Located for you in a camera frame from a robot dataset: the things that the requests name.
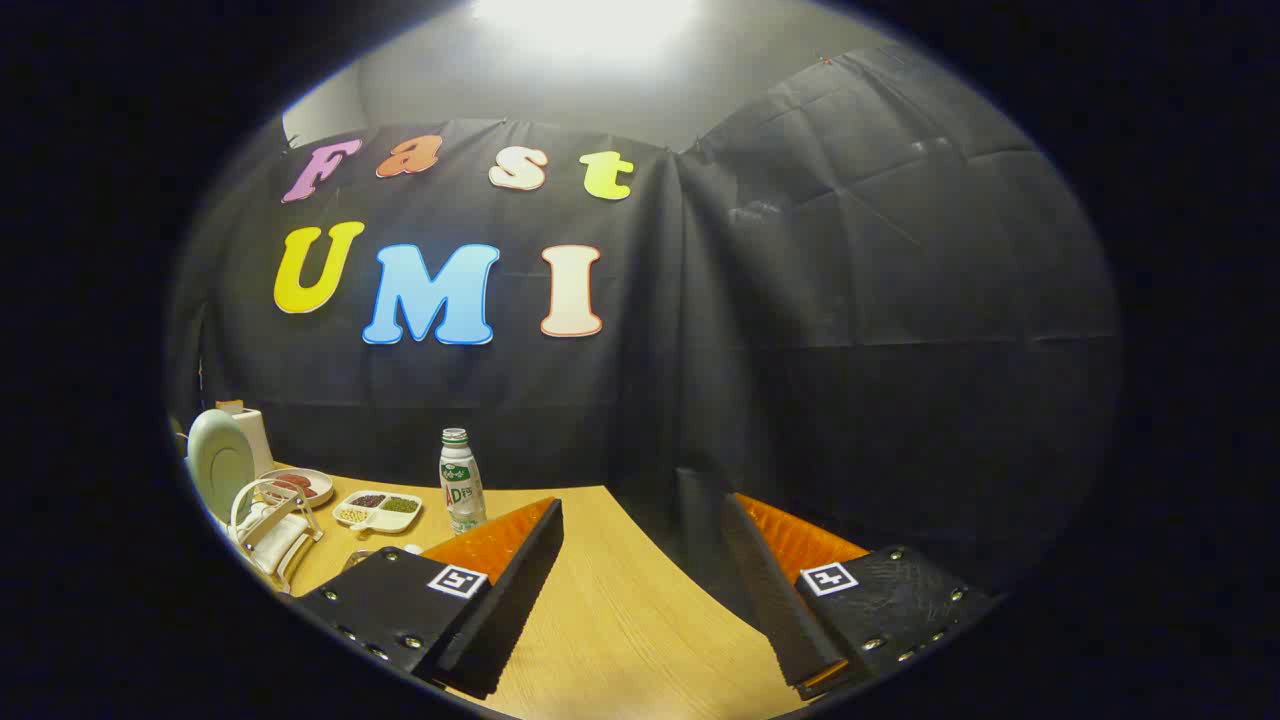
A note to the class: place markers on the red meat patty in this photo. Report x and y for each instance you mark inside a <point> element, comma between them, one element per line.
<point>290,481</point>
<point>305,491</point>

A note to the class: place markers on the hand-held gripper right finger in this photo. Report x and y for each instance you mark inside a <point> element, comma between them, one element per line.
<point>770,600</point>

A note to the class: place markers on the small white round plate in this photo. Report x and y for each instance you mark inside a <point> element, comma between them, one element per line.
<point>322,492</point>

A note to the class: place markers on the black backdrop cloth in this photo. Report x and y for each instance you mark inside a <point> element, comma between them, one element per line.
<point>800,300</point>

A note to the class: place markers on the white divided bean dish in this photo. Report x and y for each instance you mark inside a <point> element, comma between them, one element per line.
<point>378,510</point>

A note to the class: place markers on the white drink bottle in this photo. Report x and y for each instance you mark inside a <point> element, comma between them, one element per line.
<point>462,490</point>

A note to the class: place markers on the white toaster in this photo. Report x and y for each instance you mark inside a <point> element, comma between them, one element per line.
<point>258,440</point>

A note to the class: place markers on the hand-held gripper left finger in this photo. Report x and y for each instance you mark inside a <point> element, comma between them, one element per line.
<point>520,590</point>

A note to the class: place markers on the pale green plate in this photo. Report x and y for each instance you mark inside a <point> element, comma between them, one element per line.
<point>218,465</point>

